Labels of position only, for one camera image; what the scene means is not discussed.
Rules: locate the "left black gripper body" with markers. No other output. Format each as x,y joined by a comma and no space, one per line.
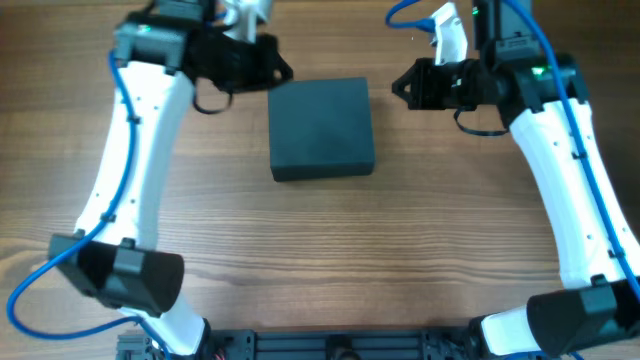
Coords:
255,62

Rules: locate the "dark green box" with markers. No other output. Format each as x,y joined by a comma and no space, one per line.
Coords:
321,129

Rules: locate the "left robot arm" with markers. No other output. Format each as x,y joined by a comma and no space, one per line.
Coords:
160,53

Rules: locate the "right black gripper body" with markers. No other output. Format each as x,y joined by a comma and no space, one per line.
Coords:
426,83

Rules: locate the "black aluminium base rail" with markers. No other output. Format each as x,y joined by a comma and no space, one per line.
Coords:
424,344

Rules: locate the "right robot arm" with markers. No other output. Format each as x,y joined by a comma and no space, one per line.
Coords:
543,104

